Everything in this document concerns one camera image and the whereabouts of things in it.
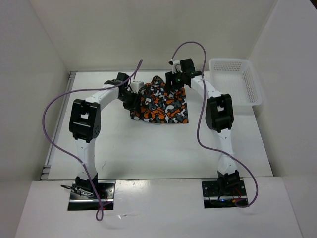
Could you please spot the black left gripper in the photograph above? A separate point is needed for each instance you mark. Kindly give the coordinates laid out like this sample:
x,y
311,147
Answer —
x,y
134,105

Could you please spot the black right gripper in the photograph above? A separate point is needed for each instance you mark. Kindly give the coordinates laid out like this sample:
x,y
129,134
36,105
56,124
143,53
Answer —
x,y
169,77

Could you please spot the orange camouflage shorts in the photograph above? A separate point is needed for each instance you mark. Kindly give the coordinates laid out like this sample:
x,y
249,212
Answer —
x,y
157,105

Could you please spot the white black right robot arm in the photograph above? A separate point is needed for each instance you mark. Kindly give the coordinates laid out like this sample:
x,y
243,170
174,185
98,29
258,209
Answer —
x,y
218,112

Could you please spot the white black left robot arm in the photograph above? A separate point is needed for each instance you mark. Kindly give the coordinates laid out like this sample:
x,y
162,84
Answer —
x,y
85,123

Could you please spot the white perforated plastic basket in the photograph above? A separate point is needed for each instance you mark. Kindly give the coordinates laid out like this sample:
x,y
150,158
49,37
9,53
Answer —
x,y
238,78

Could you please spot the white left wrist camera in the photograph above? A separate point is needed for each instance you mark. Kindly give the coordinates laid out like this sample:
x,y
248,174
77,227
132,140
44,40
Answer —
x,y
136,86

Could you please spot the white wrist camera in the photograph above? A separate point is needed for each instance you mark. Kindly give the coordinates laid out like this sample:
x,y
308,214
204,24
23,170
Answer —
x,y
176,67
136,86

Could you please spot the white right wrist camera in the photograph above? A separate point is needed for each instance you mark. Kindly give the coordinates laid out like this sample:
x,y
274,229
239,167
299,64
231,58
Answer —
x,y
176,67

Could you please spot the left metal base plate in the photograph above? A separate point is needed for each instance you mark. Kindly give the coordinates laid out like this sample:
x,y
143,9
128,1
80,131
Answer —
x,y
81,200

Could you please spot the metal base plate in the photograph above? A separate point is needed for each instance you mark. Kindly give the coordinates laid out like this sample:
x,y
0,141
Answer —
x,y
81,200
214,197

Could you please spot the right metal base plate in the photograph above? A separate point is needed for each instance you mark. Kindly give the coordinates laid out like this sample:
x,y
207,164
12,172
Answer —
x,y
214,197

